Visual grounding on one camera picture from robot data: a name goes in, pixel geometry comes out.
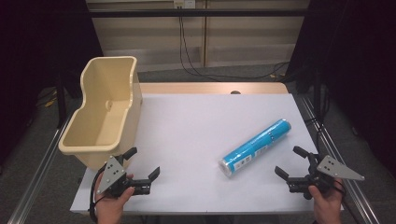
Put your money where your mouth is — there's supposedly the person's left hand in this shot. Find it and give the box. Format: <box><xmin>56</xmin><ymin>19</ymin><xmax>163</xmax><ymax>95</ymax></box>
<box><xmin>93</xmin><ymin>173</ymin><xmax>136</xmax><ymax>224</ymax></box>

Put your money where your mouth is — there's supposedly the wooden table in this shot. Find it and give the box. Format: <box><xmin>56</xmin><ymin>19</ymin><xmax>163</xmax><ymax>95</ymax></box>
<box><xmin>138</xmin><ymin>81</ymin><xmax>290</xmax><ymax>95</ymax></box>

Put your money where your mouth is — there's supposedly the white table mat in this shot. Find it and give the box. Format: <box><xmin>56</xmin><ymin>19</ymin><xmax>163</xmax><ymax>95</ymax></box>
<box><xmin>69</xmin><ymin>92</ymin><xmax>344</xmax><ymax>217</ymax></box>

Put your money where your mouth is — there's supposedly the white wall outlet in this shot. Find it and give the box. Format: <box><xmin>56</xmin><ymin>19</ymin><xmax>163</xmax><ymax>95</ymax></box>
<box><xmin>173</xmin><ymin>0</ymin><xmax>197</xmax><ymax>9</ymax></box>

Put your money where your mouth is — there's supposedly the person's right hand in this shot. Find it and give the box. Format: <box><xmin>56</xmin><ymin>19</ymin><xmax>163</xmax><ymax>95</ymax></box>
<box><xmin>307</xmin><ymin>178</ymin><xmax>346</xmax><ymax>224</ymax></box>

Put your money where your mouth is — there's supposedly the blue roll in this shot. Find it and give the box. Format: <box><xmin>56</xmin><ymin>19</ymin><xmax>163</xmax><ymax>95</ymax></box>
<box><xmin>218</xmin><ymin>118</ymin><xmax>293</xmax><ymax>179</ymax></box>

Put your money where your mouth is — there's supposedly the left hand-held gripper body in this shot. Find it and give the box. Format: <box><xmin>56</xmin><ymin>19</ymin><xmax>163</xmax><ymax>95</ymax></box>
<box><xmin>96</xmin><ymin>155</ymin><xmax>153</xmax><ymax>199</ymax></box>

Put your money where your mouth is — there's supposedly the beige plastic bin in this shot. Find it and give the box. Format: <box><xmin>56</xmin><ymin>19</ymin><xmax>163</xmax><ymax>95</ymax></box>
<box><xmin>58</xmin><ymin>55</ymin><xmax>144</xmax><ymax>173</ymax></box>

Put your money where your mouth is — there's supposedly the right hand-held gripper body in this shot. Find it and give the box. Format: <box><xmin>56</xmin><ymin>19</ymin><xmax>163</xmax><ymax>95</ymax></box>
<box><xmin>287</xmin><ymin>153</ymin><xmax>366</xmax><ymax>201</ymax></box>

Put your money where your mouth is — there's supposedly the black stand leg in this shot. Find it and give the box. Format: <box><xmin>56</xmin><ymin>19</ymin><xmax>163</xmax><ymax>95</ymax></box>
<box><xmin>312</xmin><ymin>66</ymin><xmax>325</xmax><ymax>120</ymax></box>
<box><xmin>55</xmin><ymin>73</ymin><xmax>68</xmax><ymax>129</ymax></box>

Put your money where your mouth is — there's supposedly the black curtain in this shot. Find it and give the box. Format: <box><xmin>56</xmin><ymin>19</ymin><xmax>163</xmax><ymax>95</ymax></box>
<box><xmin>0</xmin><ymin>0</ymin><xmax>105</xmax><ymax>169</ymax></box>
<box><xmin>284</xmin><ymin>0</ymin><xmax>396</xmax><ymax>171</ymax></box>

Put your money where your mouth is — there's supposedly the metal floor rail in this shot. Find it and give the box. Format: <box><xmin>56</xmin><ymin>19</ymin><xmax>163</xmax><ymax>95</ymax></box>
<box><xmin>299</xmin><ymin>94</ymin><xmax>381</xmax><ymax>224</ymax></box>
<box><xmin>7</xmin><ymin>115</ymin><xmax>75</xmax><ymax>224</ymax></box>

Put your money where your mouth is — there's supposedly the black horizontal bar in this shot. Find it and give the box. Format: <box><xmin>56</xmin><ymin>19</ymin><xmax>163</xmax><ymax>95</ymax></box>
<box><xmin>88</xmin><ymin>8</ymin><xmax>310</xmax><ymax>19</ymax></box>

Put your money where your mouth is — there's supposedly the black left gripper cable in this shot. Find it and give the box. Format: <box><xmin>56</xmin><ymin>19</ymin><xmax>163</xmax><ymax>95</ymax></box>
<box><xmin>89</xmin><ymin>163</ymin><xmax>107</xmax><ymax>224</ymax></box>

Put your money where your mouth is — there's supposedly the black wall cable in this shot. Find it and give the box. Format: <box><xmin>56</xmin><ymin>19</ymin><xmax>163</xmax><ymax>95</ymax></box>
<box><xmin>177</xmin><ymin>5</ymin><xmax>291</xmax><ymax>81</ymax></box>

